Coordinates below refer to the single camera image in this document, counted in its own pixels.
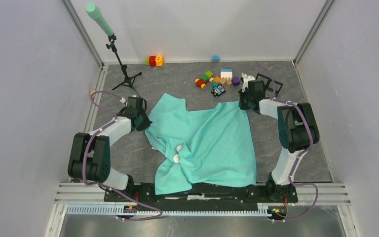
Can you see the blue round toy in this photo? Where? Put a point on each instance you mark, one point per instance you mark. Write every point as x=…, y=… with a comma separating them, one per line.
x=215, y=59

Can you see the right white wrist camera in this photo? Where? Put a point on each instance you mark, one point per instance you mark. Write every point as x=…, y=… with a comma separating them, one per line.
x=246, y=78

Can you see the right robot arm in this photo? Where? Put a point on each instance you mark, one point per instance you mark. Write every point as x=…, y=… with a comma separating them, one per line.
x=297, y=130

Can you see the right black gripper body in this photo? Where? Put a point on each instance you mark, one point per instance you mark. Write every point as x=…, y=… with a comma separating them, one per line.
x=252, y=97

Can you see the left black display case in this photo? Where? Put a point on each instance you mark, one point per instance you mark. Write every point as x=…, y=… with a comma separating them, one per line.
x=262, y=78

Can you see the white cable duct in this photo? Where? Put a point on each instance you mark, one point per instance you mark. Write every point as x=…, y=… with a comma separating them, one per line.
x=120, y=210

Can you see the teal t-shirt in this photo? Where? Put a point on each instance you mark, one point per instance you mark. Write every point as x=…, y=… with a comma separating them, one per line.
x=217, y=145

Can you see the black tripod stand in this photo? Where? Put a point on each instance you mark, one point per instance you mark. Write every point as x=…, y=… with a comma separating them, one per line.
x=128, y=81

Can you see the green microphone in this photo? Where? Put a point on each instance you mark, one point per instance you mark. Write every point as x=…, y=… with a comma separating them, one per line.
x=95, y=14

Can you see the colourful toy brick train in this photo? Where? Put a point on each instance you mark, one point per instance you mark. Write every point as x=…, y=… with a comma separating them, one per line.
x=205, y=78

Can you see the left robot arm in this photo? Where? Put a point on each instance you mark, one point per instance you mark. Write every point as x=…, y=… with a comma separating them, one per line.
x=90, y=158

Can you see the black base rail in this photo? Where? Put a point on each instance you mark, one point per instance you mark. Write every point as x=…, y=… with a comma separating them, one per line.
x=208, y=197

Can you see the black owl toy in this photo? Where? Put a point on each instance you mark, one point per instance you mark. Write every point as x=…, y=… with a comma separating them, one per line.
x=218, y=90

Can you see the yellow landscape brooch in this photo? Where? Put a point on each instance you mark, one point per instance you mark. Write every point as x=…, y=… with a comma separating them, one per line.
x=176, y=159

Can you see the right black display case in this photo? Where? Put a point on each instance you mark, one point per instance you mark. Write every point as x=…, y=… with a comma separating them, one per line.
x=273, y=86

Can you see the red orange green toy rings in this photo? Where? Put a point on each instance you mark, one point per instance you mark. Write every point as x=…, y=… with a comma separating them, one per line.
x=154, y=61

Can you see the black display case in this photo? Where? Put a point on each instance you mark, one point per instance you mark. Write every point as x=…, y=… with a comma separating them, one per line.
x=262, y=78
x=273, y=86

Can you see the purple cube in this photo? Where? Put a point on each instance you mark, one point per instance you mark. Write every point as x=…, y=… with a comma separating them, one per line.
x=235, y=81

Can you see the blue white block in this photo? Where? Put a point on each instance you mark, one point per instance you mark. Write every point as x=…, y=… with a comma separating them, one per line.
x=226, y=74

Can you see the small tan wooden blocks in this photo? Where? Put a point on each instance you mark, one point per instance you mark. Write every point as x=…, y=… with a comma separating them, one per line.
x=225, y=82

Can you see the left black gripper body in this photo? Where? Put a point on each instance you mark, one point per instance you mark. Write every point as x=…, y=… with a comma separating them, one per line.
x=142, y=110

